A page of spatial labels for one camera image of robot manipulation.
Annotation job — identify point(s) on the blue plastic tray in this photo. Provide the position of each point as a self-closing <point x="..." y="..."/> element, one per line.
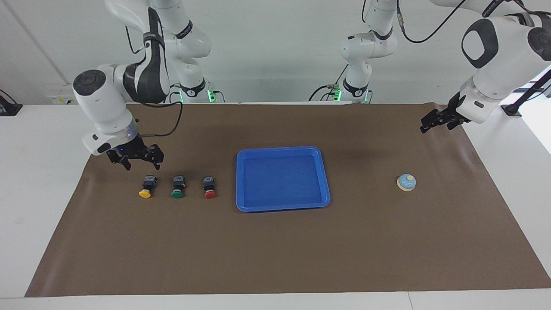
<point x="282" y="181"/>

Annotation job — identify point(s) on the brown table mat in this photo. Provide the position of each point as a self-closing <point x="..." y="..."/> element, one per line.
<point x="275" y="249"/>

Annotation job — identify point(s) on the light blue call bell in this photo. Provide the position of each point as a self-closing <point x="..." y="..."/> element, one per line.
<point x="405" y="183"/>

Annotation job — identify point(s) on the black camera stand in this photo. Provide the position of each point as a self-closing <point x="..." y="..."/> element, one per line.
<point x="527" y="92"/>

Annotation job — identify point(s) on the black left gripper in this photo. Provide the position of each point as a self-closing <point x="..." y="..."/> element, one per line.
<point x="458" y="110"/>

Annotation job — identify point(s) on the black desk clamp mount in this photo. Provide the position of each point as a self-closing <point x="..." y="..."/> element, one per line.
<point x="8" y="107"/>

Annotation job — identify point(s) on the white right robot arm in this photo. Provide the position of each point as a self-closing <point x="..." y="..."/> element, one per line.
<point x="103" y="103"/>

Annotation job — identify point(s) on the red mushroom push button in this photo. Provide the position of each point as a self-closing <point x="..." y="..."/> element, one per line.
<point x="209" y="189"/>

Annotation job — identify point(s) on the white wall socket box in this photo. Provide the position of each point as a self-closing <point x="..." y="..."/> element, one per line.
<point x="60" y="100"/>

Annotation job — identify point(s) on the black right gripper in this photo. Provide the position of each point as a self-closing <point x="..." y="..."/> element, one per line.
<point x="135" y="150"/>

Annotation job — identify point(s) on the green mushroom push button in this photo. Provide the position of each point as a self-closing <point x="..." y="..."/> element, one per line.
<point x="177" y="189"/>

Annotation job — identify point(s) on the yellow mushroom push button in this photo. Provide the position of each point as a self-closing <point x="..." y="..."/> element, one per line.
<point x="147" y="189"/>

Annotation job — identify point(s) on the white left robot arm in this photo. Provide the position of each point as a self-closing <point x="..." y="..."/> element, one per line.
<point x="503" y="69"/>

